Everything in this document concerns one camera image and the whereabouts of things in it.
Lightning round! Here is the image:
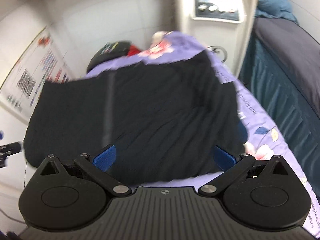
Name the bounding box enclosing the black helmet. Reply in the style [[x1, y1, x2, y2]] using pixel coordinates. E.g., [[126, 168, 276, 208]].
[[86, 41, 131, 73]]

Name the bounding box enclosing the wall poster with QR code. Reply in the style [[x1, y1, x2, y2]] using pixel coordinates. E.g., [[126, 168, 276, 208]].
[[1, 27, 74, 122]]

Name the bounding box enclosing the white machine with control panel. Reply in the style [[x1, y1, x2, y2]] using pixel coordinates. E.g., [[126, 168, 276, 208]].
[[170, 0, 258, 76]]

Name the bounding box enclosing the black quilted jacket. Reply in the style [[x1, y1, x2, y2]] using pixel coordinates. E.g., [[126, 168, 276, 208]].
[[23, 51, 245, 185]]

